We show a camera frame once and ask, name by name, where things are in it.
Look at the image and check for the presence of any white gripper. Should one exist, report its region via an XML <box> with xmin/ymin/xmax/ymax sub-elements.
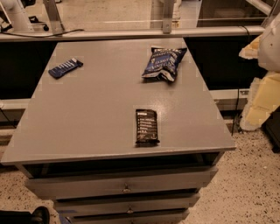
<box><xmin>239</xmin><ymin>20</ymin><xmax>280</xmax><ymax>131</ymax></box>

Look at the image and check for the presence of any blue potato chip bag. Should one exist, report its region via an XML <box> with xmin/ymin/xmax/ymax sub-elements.
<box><xmin>142</xmin><ymin>47</ymin><xmax>187</xmax><ymax>82</ymax></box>

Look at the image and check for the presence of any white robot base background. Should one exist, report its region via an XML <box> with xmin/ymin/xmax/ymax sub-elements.
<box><xmin>0</xmin><ymin>0</ymin><xmax>33</xmax><ymax>32</ymax></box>

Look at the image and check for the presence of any black rxbar chocolate bar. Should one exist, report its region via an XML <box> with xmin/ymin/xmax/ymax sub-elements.
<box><xmin>136</xmin><ymin>109</ymin><xmax>159</xmax><ymax>144</ymax></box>

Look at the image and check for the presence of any grey metal railing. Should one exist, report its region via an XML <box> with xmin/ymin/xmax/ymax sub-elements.
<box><xmin>0</xmin><ymin>26</ymin><xmax>264</xmax><ymax>42</ymax></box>

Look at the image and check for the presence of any grey drawer cabinet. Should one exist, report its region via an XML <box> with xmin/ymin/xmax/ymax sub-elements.
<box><xmin>0</xmin><ymin>37</ymin><xmax>236</xmax><ymax>224</ymax></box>

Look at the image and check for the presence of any bottom grey drawer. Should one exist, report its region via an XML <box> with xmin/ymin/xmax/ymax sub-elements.
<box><xmin>70</xmin><ymin>209</ymin><xmax>189</xmax><ymax>224</ymax></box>

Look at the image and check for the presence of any grey drawer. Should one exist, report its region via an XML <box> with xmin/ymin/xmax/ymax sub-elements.
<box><xmin>55</xmin><ymin>192</ymin><xmax>200</xmax><ymax>216</ymax></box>
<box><xmin>70</xmin><ymin>209</ymin><xmax>189</xmax><ymax>224</ymax></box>
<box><xmin>25</xmin><ymin>165</ymin><xmax>218</xmax><ymax>200</ymax></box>

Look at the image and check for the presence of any blue snack bar wrapper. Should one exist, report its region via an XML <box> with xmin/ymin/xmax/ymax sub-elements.
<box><xmin>48</xmin><ymin>58</ymin><xmax>83</xmax><ymax>79</ymax></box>

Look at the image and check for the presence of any top grey drawer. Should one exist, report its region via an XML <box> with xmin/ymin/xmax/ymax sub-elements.
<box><xmin>25</xmin><ymin>165</ymin><xmax>218</xmax><ymax>200</ymax></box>

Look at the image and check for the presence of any middle grey drawer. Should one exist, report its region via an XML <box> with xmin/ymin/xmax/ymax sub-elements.
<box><xmin>55</xmin><ymin>192</ymin><xmax>200</xmax><ymax>216</ymax></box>

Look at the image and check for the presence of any black object bottom left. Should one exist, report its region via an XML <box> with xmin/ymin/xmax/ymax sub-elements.
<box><xmin>0</xmin><ymin>206</ymin><xmax>50</xmax><ymax>224</ymax></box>

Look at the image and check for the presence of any black hanging cable right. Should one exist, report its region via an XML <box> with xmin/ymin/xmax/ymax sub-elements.
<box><xmin>230</xmin><ymin>88</ymin><xmax>242</xmax><ymax>137</ymax></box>

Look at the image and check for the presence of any black cable on railing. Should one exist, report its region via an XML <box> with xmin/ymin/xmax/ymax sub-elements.
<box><xmin>0</xmin><ymin>25</ymin><xmax>86</xmax><ymax>39</ymax></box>

